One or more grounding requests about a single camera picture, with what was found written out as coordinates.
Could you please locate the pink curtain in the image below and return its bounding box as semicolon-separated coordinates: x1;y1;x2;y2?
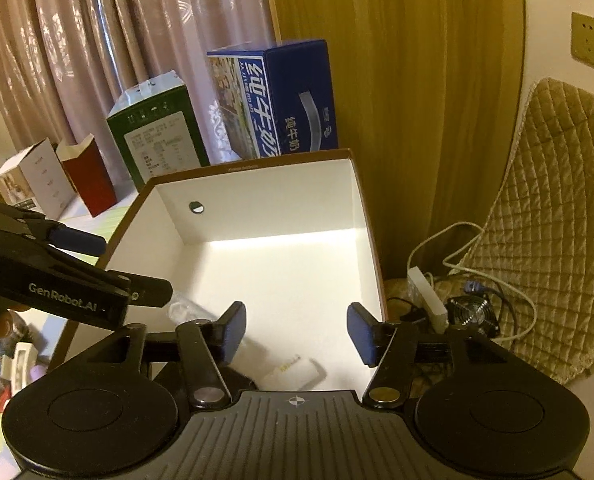
0;0;273;182

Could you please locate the white power strip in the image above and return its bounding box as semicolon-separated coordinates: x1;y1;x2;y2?
407;266;449;334

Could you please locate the quilted tan chair cover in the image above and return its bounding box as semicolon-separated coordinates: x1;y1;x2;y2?
460;78;594;385

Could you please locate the white product box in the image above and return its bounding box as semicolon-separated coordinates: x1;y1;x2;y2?
0;139;76;220

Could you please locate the dark red paper box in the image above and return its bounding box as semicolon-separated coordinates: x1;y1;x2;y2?
56;133;117;217

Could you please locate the green white carton box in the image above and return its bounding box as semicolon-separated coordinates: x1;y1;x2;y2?
107;70;210;190

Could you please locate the small black fan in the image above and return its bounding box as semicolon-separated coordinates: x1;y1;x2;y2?
446;295;500;338

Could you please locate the wall socket plate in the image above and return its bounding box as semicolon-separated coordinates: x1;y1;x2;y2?
570;12;594;66

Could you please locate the blue milk carton box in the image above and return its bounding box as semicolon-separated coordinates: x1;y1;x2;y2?
207;39;338;159

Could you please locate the brown open cardboard box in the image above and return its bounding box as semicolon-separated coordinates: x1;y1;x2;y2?
48;148;389;394

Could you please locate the small white box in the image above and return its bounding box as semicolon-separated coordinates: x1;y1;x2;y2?
258;354;326;391

